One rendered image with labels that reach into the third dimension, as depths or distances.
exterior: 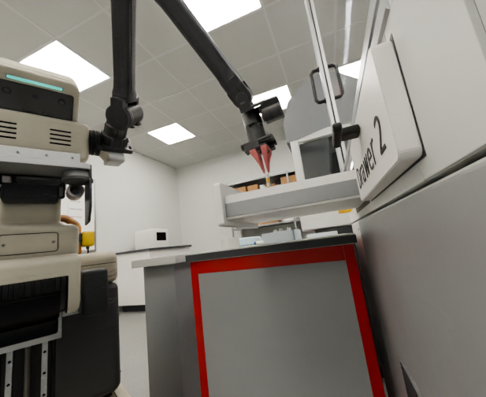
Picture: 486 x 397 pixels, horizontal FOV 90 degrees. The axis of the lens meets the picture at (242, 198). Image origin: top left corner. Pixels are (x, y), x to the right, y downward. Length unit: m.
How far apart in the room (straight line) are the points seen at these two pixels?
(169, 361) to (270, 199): 1.06
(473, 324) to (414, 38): 0.20
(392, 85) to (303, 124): 1.39
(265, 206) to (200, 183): 5.20
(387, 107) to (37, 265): 0.80
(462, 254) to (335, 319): 0.64
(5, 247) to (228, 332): 0.67
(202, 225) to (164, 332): 4.33
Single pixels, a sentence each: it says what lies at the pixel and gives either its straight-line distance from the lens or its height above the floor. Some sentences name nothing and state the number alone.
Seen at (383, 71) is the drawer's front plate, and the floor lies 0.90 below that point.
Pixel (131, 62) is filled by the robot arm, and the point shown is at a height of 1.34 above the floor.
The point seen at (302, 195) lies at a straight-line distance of 0.56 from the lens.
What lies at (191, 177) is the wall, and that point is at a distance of 5.92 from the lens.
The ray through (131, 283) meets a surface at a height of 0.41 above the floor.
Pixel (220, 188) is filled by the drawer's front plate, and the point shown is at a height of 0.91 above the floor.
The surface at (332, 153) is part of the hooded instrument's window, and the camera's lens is 1.58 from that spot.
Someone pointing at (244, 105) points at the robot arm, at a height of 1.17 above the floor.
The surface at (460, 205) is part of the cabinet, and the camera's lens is 0.21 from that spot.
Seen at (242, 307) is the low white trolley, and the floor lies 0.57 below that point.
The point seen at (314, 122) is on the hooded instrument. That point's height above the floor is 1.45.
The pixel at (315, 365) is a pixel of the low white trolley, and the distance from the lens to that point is 0.88.
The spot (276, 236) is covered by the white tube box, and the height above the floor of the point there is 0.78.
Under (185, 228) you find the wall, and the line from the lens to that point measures 5.83.
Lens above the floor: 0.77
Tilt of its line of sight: 11 degrees up
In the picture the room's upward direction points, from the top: 7 degrees counter-clockwise
